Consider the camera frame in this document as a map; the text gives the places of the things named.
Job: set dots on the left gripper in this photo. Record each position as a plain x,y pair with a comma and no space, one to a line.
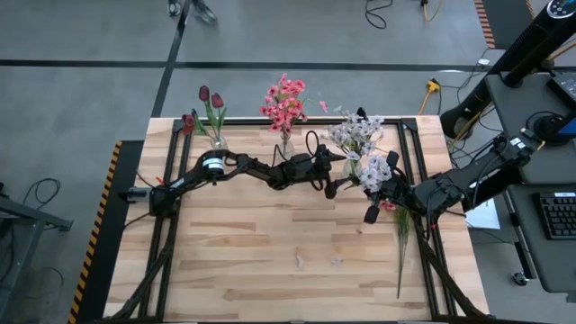
310,168

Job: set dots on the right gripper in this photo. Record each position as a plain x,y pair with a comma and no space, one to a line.
402,193

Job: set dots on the ribbed round glass vase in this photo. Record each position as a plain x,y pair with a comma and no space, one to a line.
351,168

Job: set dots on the white artificial flower bunch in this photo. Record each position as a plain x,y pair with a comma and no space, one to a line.
339,132
366,130
375,173

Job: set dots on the tall conical glass vase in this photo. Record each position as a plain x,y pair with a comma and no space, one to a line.
286,147

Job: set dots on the pink artificial flower bunch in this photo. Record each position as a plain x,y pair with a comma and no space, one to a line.
279,117
290,85
402,234

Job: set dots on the dark red artificial tulip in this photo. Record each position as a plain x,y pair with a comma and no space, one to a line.
204,93
217,100
186,123

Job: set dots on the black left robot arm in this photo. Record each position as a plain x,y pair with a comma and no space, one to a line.
252,168

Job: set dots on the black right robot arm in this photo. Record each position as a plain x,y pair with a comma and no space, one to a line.
472,177

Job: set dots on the diamond-cut glass vase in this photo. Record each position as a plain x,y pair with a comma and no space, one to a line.
219,143

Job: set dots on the white paper sheet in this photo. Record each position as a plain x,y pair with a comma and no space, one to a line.
486,218

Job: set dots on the fallen pale petal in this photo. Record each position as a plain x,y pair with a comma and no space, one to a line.
299,261
336,260

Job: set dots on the yellow power plug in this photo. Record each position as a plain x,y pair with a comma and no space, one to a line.
433,85

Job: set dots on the black caster wheel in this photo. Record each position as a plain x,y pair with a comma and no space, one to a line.
519,279

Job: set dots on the small white adapter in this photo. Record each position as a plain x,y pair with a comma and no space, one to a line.
483,61

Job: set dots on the black keyboard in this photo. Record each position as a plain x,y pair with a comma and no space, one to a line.
560,216

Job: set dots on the grey desk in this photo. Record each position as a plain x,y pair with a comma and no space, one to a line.
553,261

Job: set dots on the orange-striped black floor mat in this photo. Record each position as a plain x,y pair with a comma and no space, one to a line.
488,22

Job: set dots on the black tower fan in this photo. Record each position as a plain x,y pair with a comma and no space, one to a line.
531,40

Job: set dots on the hazard-striped black platform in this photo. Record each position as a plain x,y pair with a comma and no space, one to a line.
99,279

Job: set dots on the grey metal cart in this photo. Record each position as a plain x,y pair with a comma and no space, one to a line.
27,216

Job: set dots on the black frame clamp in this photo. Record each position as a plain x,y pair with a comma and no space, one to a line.
194,115
361,112

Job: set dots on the black aluminium table frame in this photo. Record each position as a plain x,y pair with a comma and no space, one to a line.
243,121

